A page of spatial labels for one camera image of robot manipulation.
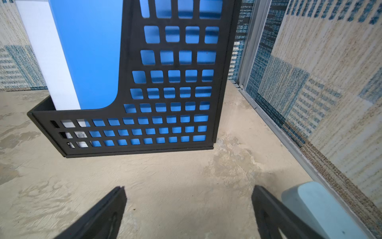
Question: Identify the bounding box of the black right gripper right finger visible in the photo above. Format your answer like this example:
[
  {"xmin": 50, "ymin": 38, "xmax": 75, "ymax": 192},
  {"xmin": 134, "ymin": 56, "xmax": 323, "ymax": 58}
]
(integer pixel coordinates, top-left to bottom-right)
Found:
[{"xmin": 251, "ymin": 185, "xmax": 322, "ymax": 239}]

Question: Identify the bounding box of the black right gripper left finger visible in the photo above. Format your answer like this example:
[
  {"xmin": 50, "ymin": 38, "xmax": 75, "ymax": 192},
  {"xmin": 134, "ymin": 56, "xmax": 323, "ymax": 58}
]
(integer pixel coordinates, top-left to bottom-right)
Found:
[{"xmin": 56, "ymin": 186, "xmax": 127, "ymax": 239}]

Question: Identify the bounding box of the black perforated file holder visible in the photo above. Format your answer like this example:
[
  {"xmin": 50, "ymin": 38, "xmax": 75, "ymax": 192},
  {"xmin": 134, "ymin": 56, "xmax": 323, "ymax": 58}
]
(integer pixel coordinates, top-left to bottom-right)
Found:
[{"xmin": 28, "ymin": 1, "xmax": 241, "ymax": 158}]

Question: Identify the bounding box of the grey stapler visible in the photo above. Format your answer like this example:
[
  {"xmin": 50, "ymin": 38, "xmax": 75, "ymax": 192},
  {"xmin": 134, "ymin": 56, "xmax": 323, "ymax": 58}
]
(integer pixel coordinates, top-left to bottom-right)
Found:
[{"xmin": 281, "ymin": 181, "xmax": 370, "ymax": 239}]

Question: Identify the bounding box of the blue front folder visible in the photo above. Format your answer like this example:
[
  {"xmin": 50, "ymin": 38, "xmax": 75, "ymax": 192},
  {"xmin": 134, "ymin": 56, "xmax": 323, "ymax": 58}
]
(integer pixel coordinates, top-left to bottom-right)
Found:
[{"xmin": 14, "ymin": 0, "xmax": 224, "ymax": 147}]

